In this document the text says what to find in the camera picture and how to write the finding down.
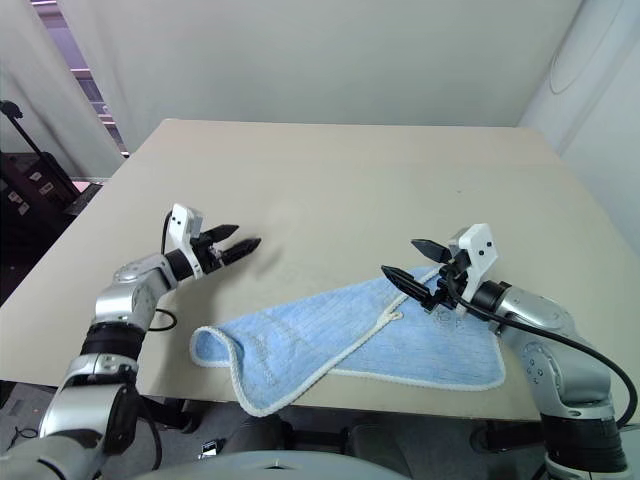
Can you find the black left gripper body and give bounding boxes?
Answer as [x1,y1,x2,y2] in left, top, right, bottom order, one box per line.
[192,231,227,275]

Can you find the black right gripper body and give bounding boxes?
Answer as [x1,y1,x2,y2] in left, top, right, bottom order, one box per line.
[424,252,469,314]

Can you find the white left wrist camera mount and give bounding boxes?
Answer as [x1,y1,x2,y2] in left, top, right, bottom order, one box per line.
[168,203,205,279]

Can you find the black case with stickers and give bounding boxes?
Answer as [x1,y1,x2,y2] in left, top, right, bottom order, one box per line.
[0,148,77,244]

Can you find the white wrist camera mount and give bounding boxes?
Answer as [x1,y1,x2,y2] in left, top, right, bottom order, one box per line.
[447,223,501,307]
[168,203,205,279]

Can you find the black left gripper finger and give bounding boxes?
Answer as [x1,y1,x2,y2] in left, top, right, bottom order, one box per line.
[219,237,263,266]
[203,224,241,243]

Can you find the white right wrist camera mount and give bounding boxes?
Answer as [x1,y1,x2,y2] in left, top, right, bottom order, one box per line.
[447,223,501,307]

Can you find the white curtain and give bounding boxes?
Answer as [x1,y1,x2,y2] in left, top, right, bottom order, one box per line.
[0,0,132,182]
[519,0,640,241]

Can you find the silver robot torso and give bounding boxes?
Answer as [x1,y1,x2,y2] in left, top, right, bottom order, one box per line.
[0,434,416,480]

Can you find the black tripod stand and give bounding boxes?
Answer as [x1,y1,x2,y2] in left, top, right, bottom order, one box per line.
[0,99,69,201]

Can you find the black table frame bar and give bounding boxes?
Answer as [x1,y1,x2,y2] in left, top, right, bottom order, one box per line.
[134,394,545,447]

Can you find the light blue towel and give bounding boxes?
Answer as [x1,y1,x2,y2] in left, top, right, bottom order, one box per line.
[189,266,507,418]

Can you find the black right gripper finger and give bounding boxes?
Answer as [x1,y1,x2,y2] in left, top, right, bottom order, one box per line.
[410,238,452,264]
[380,264,436,309]

